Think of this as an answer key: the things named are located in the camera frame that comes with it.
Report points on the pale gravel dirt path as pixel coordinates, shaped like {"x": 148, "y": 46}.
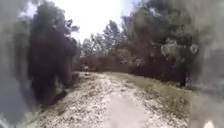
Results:
{"x": 116, "y": 103}

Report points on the wood of trees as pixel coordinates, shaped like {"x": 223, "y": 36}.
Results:
{"x": 153, "y": 43}

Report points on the dry grass verge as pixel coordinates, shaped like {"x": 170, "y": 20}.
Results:
{"x": 161, "y": 90}

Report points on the dark dense tree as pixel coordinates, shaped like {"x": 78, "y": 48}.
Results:
{"x": 50, "y": 50}

